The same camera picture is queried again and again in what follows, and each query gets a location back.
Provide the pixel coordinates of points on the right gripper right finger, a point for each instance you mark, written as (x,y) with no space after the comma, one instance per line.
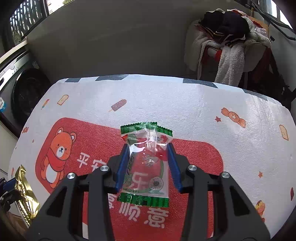
(235,217)

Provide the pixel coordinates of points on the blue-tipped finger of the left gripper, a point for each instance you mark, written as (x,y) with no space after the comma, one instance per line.
(7,186)

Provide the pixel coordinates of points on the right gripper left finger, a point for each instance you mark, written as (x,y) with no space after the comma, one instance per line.
(60,217)

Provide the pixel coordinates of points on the gold foil wrapper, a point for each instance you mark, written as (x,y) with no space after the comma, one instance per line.
(28,204)

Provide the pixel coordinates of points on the green red snack packet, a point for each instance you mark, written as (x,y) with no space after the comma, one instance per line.
(146,181)

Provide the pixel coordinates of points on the white cartoon foam mat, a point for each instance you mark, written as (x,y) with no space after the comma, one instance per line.
(75,128)

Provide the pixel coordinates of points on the grey washing machine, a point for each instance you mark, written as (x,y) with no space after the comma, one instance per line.
(23,84)

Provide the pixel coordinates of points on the black exercise bike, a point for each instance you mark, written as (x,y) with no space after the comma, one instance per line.
(283,48)

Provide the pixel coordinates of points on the geometric pattern folded mat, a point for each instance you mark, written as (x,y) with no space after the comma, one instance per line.
(170,79)

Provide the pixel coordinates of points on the chair piled with clothes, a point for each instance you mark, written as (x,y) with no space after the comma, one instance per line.
(236,40)

